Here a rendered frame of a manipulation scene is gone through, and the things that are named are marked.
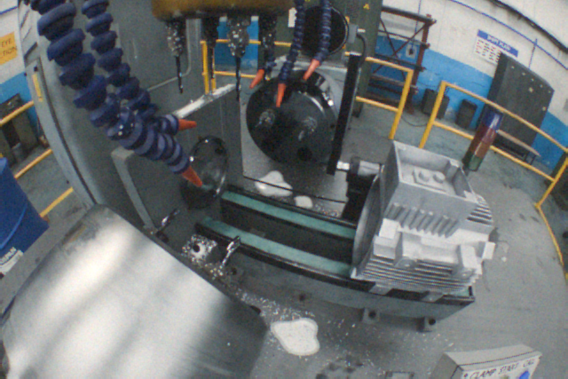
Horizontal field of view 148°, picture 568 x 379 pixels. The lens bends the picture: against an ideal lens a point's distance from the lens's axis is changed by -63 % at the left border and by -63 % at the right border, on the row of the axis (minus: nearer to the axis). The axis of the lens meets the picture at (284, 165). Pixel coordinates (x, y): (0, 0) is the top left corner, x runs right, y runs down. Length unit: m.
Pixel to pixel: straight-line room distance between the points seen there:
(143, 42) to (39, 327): 0.42
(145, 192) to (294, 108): 0.36
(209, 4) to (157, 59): 0.27
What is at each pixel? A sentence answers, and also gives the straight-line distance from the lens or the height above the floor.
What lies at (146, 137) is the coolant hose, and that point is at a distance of 0.16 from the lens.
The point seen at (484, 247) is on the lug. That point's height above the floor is 1.09.
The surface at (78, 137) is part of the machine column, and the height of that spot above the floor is 1.16.
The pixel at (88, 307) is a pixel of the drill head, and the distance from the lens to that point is 0.17.
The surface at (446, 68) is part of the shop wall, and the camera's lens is 5.40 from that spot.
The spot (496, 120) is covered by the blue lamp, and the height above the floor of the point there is 1.19.
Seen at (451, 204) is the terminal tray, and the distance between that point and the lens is 0.30.
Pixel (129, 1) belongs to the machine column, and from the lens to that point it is 0.44.
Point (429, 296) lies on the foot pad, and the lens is 0.41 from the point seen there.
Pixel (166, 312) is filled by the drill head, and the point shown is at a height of 1.14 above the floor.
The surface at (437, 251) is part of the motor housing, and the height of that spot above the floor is 1.06.
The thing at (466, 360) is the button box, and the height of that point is 1.07.
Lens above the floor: 1.28
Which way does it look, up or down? 37 degrees down
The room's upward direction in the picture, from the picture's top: 5 degrees clockwise
